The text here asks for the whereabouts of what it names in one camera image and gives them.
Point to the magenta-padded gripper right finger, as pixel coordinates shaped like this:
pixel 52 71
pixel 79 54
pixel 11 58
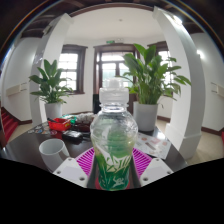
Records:
pixel 155 171

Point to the printed paper leaflet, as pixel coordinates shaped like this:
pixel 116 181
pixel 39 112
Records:
pixel 155 145

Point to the large plant in white pot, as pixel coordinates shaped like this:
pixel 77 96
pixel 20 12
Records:
pixel 150 76

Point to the black chair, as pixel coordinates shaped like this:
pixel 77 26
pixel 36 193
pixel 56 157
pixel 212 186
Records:
pixel 96 106

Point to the dark wood double door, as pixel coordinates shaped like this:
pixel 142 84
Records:
pixel 108 66

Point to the flat round red coaster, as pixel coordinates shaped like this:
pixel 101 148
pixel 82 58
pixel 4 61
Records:
pixel 97 183

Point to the black flat case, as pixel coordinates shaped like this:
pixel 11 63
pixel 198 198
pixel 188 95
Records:
pixel 72 135

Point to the red carpeted stairs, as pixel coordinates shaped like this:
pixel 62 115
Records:
pixel 222 137
pixel 8 123

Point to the clear green-label drink bottle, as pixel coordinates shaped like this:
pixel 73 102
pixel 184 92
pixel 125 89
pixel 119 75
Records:
pixel 114 133

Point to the dark wood framed window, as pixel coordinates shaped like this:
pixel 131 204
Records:
pixel 165 56
pixel 70 70

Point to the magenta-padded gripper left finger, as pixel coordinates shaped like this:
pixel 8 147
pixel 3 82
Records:
pixel 70 171

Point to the red box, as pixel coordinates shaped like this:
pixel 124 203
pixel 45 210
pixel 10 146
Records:
pixel 59 124

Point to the green exit sign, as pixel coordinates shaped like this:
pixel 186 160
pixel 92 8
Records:
pixel 110 42

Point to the small plant in white pot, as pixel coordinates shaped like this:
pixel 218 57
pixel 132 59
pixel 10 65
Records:
pixel 50 83

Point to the white mug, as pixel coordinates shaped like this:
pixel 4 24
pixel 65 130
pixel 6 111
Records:
pixel 53 155

